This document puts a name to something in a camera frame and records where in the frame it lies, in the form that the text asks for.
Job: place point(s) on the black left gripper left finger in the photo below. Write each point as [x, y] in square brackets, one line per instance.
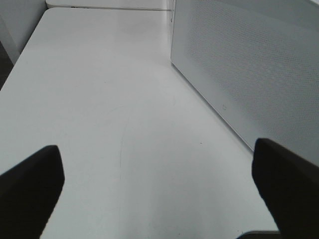
[29, 193]

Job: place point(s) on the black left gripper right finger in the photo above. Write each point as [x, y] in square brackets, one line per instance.
[289, 186]

